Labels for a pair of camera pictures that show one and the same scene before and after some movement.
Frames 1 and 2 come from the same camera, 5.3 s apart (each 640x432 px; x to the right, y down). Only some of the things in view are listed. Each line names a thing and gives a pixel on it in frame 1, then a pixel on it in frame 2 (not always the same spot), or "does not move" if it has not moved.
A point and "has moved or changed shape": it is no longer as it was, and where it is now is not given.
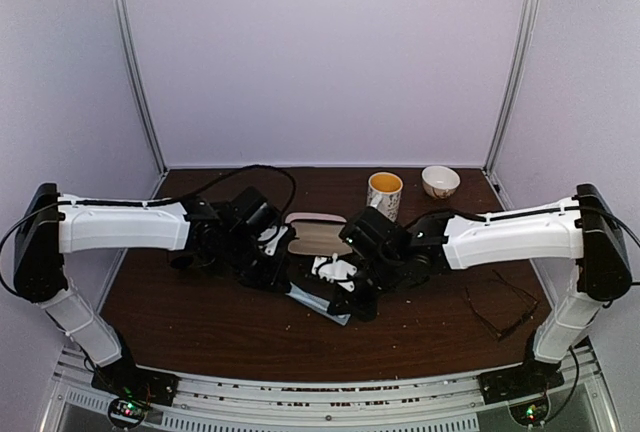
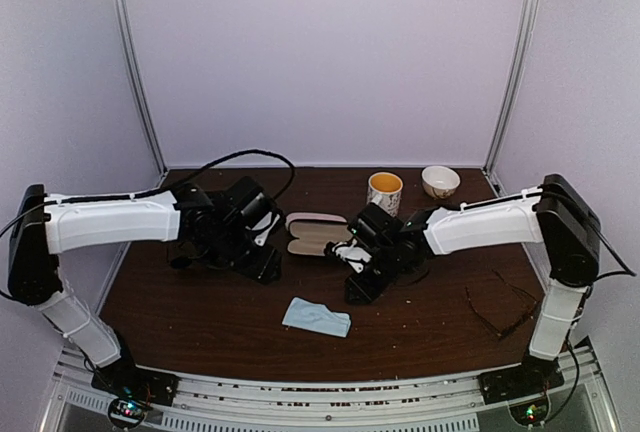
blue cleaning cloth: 315,303 has moved or changed shape
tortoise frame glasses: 517,324 does not move
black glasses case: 318,234 does not move
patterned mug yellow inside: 383,193 does not move
